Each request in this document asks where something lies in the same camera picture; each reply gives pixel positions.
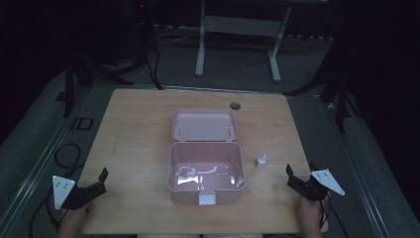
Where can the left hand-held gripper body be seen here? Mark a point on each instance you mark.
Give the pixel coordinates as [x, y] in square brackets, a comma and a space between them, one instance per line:
[62, 190]

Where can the pink plastic box with lid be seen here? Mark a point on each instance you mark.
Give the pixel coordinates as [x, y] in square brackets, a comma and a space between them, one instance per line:
[206, 155]

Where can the small white dropper bottle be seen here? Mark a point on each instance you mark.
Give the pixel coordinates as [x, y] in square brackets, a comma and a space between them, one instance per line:
[261, 162]

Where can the dark equipment tower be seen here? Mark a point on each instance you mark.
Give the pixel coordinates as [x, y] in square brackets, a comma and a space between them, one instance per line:
[142, 29]

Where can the white metal desk frame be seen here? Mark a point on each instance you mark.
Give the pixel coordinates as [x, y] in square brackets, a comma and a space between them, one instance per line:
[237, 36]

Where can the black tripod stand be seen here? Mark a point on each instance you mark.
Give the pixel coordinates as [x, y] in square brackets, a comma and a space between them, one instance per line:
[89, 77]
[333, 95]

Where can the person's left hand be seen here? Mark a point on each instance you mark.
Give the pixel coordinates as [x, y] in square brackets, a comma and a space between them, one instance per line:
[75, 220]

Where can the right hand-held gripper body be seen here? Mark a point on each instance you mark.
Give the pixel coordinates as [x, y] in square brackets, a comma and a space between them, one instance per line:
[322, 183]

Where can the person's right hand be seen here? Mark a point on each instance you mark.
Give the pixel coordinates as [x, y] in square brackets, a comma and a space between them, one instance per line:
[310, 218]

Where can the clear plastic wrapper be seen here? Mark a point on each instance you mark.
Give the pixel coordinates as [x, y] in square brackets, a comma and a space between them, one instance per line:
[201, 174]

